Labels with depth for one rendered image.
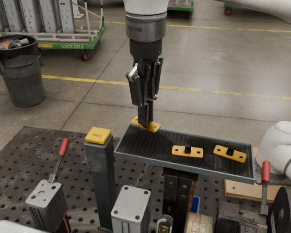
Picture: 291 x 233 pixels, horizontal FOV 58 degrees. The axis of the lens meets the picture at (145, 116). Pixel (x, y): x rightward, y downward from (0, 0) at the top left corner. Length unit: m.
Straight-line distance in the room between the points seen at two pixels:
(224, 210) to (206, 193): 0.55
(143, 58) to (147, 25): 0.08
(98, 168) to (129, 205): 0.22
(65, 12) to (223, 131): 3.07
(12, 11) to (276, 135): 4.41
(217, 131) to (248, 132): 0.31
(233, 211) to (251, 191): 0.58
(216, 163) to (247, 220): 0.15
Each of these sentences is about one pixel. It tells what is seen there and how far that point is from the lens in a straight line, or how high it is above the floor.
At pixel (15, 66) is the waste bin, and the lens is 3.05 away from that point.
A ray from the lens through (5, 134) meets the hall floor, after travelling 2.98.
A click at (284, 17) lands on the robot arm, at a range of 0.84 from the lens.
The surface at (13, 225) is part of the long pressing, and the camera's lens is 0.85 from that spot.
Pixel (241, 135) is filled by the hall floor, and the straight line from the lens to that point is 2.79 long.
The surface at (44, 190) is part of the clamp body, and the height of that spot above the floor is 1.06.
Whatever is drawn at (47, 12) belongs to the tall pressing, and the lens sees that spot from 4.71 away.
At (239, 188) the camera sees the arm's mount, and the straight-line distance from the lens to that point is 1.27.
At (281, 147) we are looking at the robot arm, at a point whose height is 0.93.
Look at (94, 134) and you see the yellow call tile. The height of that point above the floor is 1.16.
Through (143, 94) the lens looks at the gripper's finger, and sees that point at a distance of 0.65.
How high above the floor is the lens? 1.65
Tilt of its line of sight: 35 degrees down
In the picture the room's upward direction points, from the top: straight up
